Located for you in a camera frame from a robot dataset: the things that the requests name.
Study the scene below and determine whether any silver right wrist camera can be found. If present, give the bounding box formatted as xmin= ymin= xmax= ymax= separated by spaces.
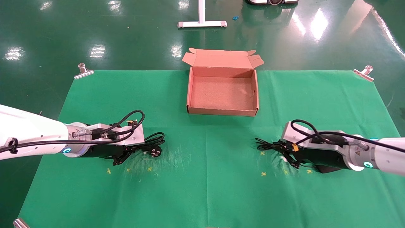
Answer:
xmin=280 ymin=121 xmax=349 ymax=150

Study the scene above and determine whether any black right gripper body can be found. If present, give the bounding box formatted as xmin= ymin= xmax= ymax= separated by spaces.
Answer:
xmin=297 ymin=146 xmax=349 ymax=173

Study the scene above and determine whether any white metal stand base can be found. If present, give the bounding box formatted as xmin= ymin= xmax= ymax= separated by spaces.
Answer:
xmin=177 ymin=0 xmax=228 ymax=29

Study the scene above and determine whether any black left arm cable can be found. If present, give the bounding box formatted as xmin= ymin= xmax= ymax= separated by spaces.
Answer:
xmin=0 ymin=110 xmax=146 ymax=155

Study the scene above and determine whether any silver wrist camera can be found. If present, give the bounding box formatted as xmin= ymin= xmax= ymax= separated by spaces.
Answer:
xmin=85 ymin=122 xmax=146 ymax=147
xmin=280 ymin=121 xmax=349 ymax=150

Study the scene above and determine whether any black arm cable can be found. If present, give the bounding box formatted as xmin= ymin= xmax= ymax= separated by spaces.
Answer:
xmin=0 ymin=110 xmax=146 ymax=155
xmin=290 ymin=119 xmax=405 ymax=150

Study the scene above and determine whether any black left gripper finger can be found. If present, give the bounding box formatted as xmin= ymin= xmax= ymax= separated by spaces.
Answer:
xmin=112 ymin=149 xmax=133 ymax=166

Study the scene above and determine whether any green table cloth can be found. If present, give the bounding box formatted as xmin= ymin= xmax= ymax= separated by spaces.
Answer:
xmin=17 ymin=70 xmax=405 ymax=228

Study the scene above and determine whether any black data cable with plug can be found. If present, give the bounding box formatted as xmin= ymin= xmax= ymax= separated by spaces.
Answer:
xmin=125 ymin=132 xmax=166 ymax=159

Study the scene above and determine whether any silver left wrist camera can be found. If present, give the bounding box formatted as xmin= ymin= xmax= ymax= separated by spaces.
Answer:
xmin=85 ymin=122 xmax=146 ymax=147

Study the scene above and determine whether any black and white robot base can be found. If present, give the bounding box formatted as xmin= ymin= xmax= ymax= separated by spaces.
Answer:
xmin=246 ymin=0 xmax=300 ymax=6

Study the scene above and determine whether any open brown cardboard box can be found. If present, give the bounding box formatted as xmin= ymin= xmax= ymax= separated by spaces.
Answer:
xmin=182 ymin=48 xmax=265 ymax=117

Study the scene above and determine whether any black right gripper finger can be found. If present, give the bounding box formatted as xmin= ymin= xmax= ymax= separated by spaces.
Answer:
xmin=275 ymin=141 xmax=298 ymax=151
xmin=282 ymin=151 xmax=302 ymax=169

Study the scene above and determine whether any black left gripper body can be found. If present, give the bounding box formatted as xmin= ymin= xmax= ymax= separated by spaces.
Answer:
xmin=83 ymin=144 xmax=135 ymax=160

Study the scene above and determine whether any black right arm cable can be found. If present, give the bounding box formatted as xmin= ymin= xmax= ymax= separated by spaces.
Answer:
xmin=290 ymin=119 xmax=405 ymax=150

